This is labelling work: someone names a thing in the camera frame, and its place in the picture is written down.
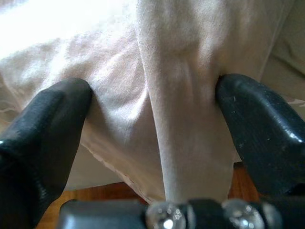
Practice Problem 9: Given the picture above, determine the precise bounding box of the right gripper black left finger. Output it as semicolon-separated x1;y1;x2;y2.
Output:
0;78;93;229

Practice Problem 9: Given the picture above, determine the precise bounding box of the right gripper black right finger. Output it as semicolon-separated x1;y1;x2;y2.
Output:
215;73;305;196

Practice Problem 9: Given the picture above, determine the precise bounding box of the pink cartoon print quilt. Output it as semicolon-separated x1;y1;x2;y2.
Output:
0;0;296;203

